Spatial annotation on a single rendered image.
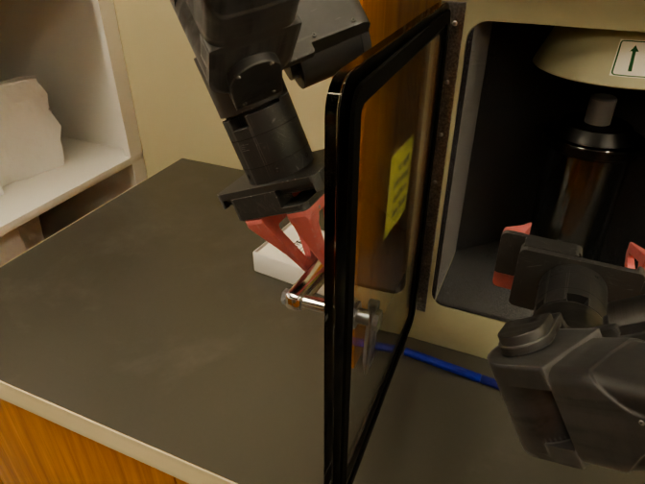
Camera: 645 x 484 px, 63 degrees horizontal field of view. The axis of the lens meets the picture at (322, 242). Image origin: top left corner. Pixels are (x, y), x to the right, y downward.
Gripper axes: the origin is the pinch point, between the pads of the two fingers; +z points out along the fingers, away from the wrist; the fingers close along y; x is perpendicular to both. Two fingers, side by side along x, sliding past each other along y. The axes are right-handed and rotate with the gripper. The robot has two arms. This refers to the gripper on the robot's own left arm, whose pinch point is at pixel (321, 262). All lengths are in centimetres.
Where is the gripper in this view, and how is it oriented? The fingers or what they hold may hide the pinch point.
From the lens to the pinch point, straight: 46.9
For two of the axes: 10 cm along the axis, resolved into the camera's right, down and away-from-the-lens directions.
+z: 3.6, 8.6, 3.7
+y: -8.3, 1.0, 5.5
